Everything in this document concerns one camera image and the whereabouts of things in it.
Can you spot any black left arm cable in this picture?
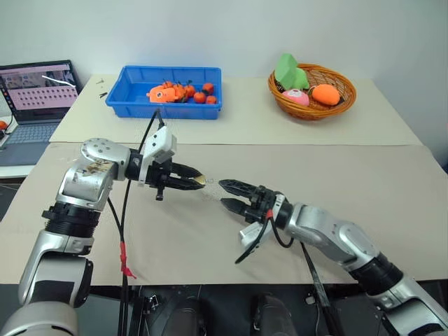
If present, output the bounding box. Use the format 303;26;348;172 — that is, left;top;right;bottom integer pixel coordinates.
104;108;167;336

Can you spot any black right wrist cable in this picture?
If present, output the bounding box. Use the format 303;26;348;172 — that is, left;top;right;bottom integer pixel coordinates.
234;209;296;265

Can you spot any brown wicker basket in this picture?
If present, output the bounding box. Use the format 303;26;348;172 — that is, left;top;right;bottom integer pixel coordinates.
267;62;358;121

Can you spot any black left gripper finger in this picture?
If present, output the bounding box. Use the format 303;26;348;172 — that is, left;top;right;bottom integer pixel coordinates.
169;176;204;192
171;162;203;179

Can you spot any orange plush fish toy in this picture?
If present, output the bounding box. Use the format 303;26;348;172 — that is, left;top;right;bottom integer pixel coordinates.
146;85;187;104

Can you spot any grey laptop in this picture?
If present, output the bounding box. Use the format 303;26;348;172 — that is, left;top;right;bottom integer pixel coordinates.
0;59;83;167

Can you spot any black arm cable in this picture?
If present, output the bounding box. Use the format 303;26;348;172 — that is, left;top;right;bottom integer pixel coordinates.
300;241;343;336
104;108;167;336

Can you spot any pink plush toy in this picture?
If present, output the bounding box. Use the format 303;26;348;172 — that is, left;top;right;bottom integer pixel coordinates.
281;88;311;107

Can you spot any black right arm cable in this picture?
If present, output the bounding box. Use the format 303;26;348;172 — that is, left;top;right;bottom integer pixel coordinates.
300;241;343;336

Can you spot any orange plush mango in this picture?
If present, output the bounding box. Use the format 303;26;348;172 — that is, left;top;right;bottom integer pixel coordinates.
311;83;341;106

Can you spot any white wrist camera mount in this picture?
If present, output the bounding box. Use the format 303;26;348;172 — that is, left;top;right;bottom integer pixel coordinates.
137;125;179;188
239;195;286;250

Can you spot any blue plastic bin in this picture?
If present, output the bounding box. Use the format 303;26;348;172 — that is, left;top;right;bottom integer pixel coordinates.
105;65;223;120

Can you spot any green toy block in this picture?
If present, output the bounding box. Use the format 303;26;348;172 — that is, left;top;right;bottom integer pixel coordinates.
274;52;310;90

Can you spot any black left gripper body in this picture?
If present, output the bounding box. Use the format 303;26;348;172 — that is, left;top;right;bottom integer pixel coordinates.
146;158;176;202

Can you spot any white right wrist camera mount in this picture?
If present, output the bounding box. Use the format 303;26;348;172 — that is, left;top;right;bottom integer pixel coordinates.
239;195;286;250

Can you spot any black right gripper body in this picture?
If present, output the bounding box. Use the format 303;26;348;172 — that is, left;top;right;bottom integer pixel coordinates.
244;186;284;224

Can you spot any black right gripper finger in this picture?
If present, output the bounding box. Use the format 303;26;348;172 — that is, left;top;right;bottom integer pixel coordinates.
218;178;261;199
220;197;251;216

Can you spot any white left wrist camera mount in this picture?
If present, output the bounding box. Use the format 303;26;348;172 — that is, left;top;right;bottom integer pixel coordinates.
137;125;179;188

